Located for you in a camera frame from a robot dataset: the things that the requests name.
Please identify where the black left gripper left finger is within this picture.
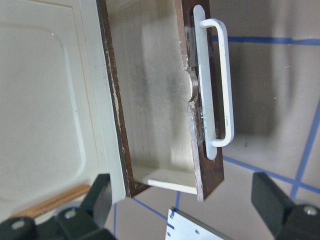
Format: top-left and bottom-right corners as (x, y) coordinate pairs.
(57, 173), (112, 232)

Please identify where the wooden drawer with white handle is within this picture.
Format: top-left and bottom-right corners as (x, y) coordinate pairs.
(105, 0), (225, 201)

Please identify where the cream plastic drawer cabinet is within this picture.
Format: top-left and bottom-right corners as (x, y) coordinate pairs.
(0, 0), (126, 220)

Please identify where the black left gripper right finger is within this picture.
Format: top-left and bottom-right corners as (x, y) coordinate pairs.
(251, 172), (320, 240)

